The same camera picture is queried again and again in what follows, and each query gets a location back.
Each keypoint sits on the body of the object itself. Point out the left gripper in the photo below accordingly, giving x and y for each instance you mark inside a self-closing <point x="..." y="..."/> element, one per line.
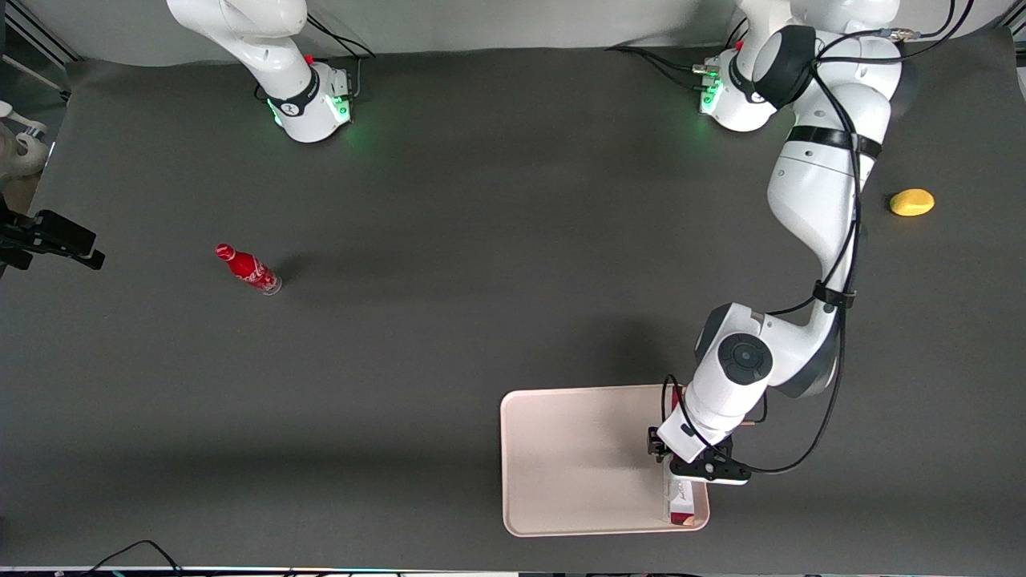
<point x="658" y="445"/>

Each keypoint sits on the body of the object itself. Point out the red cookie box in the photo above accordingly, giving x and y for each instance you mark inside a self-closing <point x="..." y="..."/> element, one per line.
<point x="681" y="505"/>

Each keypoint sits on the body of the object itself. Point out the beige plastic tray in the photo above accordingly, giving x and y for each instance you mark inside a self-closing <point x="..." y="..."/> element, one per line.
<point x="577" y="465"/>

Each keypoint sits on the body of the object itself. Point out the white rounded fixture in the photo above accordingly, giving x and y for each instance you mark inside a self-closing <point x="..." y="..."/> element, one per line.
<point x="20" y="152"/>

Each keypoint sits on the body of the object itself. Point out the red cola bottle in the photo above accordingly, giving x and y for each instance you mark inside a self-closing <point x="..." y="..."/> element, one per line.
<point x="247" y="268"/>

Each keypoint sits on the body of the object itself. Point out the yellow lemon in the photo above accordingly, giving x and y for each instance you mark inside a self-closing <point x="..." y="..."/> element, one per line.
<point x="912" y="202"/>

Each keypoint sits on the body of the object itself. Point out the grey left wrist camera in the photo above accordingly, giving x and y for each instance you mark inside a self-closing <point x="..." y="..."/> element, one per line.
<point x="721" y="474"/>

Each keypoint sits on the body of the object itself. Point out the aluminium frame rail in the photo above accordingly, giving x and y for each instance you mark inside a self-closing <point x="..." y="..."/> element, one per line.
<point x="36" y="36"/>

